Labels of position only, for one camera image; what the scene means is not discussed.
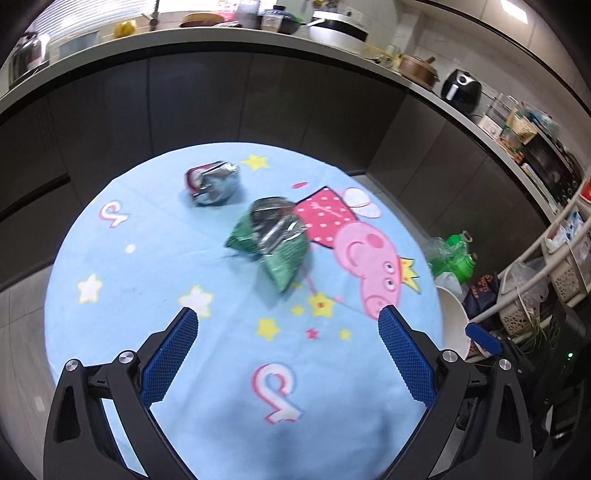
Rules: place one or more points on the black lidded pot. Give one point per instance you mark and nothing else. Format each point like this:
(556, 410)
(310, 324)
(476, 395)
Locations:
(281, 22)

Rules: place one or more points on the stainless steel kettle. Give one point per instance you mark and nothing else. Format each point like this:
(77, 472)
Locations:
(27, 55)

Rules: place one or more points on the brown cooking pot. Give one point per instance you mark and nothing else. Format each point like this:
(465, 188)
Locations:
(418, 69)

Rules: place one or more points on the yellow round object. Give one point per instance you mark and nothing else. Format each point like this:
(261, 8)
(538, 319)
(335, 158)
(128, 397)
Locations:
(123, 28)

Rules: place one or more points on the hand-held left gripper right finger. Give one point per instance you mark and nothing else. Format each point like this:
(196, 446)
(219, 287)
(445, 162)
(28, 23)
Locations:
(406, 355)

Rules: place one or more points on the black countertop oven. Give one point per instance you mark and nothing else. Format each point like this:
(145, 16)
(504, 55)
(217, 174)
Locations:
(554, 170)

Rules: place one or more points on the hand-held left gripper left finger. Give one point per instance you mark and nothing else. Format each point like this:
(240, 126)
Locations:
(171, 355)

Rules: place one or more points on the kitchen counter with dark cabinets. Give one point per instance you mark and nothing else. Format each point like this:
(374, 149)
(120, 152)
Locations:
(277, 92)

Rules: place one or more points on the silver snack bag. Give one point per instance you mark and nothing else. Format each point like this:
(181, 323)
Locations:
(217, 184)

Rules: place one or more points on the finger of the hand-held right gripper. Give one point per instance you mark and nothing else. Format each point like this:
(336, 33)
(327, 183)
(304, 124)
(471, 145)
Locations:
(482, 339)

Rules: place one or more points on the blue cartoon pig tablecloth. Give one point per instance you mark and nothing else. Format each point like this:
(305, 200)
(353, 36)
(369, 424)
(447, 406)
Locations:
(138, 258)

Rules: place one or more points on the black air fryer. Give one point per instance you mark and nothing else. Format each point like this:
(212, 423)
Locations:
(459, 90)

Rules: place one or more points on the kitchen faucet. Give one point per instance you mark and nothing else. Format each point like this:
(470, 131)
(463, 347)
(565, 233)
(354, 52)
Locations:
(153, 14)

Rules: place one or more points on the dark blue printed bag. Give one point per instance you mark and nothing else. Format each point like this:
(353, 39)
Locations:
(482, 290)

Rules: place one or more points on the green snack bag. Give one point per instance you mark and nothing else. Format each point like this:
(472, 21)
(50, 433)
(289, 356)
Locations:
(281, 263)

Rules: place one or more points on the yellow green carton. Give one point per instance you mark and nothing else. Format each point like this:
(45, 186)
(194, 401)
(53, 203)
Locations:
(519, 129)

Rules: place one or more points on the green plastic bottles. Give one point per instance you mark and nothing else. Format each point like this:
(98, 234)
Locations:
(457, 258)

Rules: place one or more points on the white plastic storage rack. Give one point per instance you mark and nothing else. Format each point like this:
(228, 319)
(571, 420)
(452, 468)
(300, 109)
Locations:
(568, 272)

